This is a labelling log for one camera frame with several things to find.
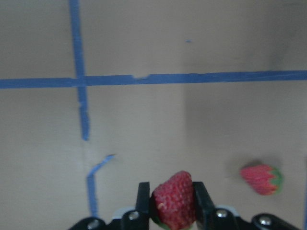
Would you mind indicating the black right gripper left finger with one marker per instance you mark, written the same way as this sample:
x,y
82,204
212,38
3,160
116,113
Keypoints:
x,y
143,202

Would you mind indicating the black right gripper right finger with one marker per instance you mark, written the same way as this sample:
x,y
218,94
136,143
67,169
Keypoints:
x,y
204,205

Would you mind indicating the red strawberry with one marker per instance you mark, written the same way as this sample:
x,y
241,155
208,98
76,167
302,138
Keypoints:
x,y
173,203
264,179

